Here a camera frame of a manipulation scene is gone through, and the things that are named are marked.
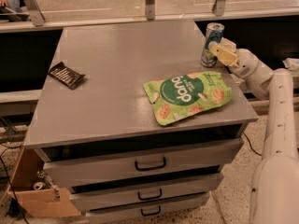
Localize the grey drawer cabinet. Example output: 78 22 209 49
23 18 259 224

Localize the dark brown snack wrapper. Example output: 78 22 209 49
48 62 85 90

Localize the black floor cable left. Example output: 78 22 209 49
0 142 31 224

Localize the black middle drawer handle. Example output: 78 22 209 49
137 189 163 201

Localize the black top drawer handle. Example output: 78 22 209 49
135 158 167 172

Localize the black drawer handle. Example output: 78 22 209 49
137 189 163 201
135 158 167 172
140 206 162 217

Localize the white crumpled paper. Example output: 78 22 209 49
283 58 299 72

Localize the brown cardboard box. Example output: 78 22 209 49
7 147 81 217

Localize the left metal railing post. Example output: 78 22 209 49
23 0 45 26

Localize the black floor cable right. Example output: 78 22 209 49
242 132 263 157

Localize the black bottom drawer handle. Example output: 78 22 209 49
140 206 162 217

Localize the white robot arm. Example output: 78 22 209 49
207 38 299 224

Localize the middle grey drawer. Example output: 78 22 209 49
69 169 223 211

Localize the green snack pouch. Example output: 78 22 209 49
143 71 232 126

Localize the blue silver redbull can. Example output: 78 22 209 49
201 22 225 68

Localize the top grey drawer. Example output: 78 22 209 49
44 138 243 187

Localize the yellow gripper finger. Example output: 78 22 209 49
221 37 236 52
210 44 237 66

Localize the bottom grey drawer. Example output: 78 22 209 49
86 192 209 224

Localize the small can in box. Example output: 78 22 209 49
33 181 45 190

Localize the black floor cable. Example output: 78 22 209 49
0 142 31 224
242 132 263 157

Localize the middle metal railing post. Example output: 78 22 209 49
145 0 155 21

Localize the grey drawer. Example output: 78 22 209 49
44 138 243 187
86 192 209 224
69 169 223 211

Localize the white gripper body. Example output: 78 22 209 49
229 49 260 78

